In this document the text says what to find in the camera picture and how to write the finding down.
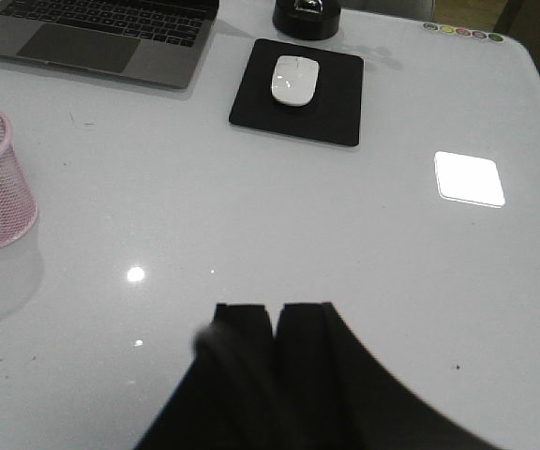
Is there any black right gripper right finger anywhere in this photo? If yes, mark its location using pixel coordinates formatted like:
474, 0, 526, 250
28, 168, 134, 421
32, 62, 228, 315
275, 303, 492, 449

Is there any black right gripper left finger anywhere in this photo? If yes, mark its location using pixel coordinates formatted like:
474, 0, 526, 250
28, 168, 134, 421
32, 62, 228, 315
137, 304, 278, 449

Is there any coloured sticker strip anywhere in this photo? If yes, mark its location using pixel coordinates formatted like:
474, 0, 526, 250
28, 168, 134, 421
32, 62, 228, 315
422, 22, 505, 44

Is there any black mouse pad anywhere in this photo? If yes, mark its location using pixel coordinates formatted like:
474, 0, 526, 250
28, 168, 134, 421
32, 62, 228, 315
229, 38, 364, 147

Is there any ferris wheel desk ornament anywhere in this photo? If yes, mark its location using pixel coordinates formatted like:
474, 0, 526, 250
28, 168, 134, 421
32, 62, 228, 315
272, 0, 341, 40

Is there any pink mesh pen holder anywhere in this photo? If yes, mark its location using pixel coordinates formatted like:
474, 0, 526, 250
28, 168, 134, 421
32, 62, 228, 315
0, 112, 38, 248

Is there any white computer mouse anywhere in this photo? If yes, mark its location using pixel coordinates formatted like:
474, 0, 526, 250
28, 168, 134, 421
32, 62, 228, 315
270, 54, 320, 107

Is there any grey laptop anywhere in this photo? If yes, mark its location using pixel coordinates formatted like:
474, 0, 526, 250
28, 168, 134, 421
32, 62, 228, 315
0, 0, 219, 89

